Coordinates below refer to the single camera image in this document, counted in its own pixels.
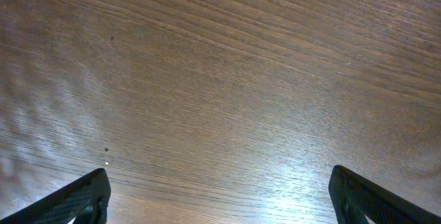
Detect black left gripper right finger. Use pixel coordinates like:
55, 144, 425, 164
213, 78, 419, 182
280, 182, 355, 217
329, 165, 440, 224

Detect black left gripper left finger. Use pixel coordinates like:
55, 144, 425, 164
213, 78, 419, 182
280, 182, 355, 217
1, 168, 111, 224

